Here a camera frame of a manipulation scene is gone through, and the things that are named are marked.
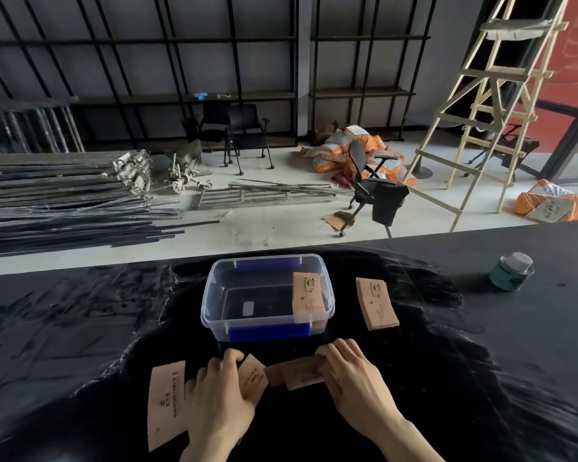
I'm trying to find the person's right hand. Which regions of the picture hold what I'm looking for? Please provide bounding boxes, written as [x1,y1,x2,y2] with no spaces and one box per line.
[314,338,411,442]

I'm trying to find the person's left hand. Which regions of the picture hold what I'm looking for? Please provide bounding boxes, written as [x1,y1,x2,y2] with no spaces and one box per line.
[184,348,257,449]

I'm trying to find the small brown paper cup sleeve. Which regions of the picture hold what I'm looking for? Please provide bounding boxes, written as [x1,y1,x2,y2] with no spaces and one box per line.
[238,353,269,406]

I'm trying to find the person's left forearm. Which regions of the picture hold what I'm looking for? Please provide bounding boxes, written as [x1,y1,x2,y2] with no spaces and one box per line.
[179,440,245,462]

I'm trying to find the person's right forearm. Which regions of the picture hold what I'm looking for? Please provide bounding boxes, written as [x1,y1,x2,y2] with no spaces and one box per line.
[369,417,447,462]

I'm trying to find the stack of brown cup sleeves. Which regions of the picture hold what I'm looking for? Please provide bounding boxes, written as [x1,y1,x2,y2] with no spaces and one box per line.
[355,277,400,331]

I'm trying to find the upright brown paper cup sleeve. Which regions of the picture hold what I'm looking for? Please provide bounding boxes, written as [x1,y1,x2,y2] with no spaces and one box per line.
[292,272,328,324]

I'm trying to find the flat brown paper cup sleeve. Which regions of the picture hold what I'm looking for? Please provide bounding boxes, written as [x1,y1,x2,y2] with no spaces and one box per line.
[147,361,189,453]

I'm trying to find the torn cardboard piece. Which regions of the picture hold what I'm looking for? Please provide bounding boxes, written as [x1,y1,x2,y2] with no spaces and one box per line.
[321,210,357,232]

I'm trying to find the black office chair with cloth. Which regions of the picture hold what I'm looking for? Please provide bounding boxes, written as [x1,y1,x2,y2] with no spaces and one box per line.
[338,138,410,239]

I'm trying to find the green can white lid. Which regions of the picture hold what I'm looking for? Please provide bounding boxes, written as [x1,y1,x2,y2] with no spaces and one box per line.
[489,252,535,292]

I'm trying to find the caster wheels with stems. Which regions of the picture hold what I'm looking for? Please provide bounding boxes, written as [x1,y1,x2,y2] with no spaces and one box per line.
[163,150,215,195]

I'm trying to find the pile of orange white sacks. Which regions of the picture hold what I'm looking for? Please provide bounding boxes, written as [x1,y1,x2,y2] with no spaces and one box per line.
[298,124,419,187]

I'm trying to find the open cardboard box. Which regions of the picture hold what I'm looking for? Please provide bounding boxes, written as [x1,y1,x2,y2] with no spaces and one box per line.
[312,120,341,146]

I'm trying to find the pile of long metal rods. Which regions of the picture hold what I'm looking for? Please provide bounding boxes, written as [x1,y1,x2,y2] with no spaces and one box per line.
[0,149,221,259]

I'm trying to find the black chair on casters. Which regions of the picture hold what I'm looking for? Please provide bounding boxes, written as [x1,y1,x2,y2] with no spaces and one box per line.
[223,103,276,176]
[181,101,232,155]

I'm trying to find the single orange white sack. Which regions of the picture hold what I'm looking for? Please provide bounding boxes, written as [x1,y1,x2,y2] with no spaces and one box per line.
[512,179,578,225]

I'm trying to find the narrow black metal shelving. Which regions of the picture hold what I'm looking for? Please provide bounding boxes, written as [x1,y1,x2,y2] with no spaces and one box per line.
[307,0,440,142]

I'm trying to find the folded black cart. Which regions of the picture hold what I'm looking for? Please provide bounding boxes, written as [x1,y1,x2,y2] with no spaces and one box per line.
[464,123,541,177]

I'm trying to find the leaning grey metal frames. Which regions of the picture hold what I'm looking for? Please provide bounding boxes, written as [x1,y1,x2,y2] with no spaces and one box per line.
[0,95,86,155]

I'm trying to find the wooden step ladder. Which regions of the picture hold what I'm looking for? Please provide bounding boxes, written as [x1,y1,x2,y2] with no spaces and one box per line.
[402,0,572,233]

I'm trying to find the wide black metal shelving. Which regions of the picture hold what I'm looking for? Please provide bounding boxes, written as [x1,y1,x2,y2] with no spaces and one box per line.
[0,0,300,152]

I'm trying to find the clear plastic box blue handles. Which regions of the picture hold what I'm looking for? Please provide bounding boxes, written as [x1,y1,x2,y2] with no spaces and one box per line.
[201,254,336,343]

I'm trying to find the flat metal frame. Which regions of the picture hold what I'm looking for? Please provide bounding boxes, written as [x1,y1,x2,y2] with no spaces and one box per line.
[192,179,356,210]

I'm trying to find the round pedestal table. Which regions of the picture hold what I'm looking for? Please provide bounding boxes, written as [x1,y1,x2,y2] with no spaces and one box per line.
[403,109,464,181]

